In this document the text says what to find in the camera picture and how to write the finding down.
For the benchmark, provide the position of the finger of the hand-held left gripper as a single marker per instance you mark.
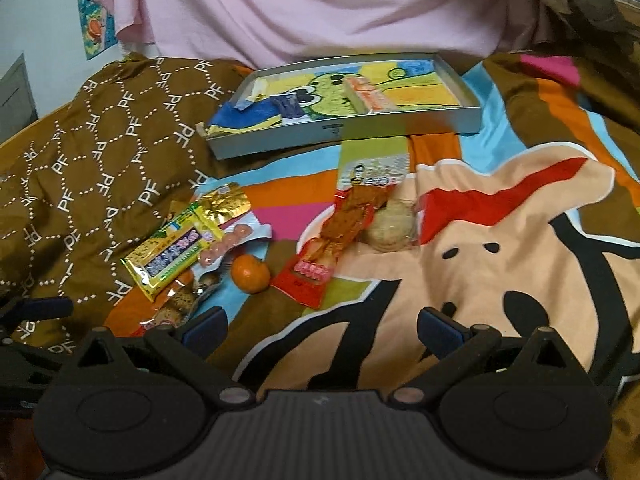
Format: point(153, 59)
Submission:
point(47, 307)
point(25, 367)

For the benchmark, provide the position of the blue snack packet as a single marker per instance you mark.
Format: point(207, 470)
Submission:
point(245, 112)

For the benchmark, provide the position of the grey cabinet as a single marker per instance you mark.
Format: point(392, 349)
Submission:
point(17, 95)

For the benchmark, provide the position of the orange snack packet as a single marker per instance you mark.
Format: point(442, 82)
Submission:
point(370, 94)

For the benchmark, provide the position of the brown patterned blanket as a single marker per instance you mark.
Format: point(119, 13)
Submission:
point(100, 160)

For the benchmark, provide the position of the red spicy strip packet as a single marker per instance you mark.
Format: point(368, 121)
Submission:
point(345, 220)

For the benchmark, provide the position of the dark camouflage cloth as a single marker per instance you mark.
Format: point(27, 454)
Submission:
point(590, 15)

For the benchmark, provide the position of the colourful cartoon blanket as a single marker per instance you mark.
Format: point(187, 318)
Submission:
point(500, 270)

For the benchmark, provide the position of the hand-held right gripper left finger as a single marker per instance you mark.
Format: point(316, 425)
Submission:
point(205, 332)

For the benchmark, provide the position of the clear brown biscuit packet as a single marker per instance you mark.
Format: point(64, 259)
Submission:
point(175, 305)

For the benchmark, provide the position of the mandarin orange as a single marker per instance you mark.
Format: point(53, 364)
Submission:
point(250, 273)

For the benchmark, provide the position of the round cake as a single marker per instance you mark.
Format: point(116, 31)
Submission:
point(392, 225)

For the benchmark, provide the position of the pink sausage packet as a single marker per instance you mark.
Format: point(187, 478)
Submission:
point(235, 240)

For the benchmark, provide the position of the grey tray with cartoon print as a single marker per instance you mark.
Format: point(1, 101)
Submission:
point(280, 135)

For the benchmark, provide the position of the pink cloth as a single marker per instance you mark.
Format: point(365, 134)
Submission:
point(325, 5)

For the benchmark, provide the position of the yellow green snack packet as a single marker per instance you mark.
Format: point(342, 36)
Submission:
point(167, 255)

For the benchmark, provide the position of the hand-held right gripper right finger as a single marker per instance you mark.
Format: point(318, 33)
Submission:
point(440, 332)

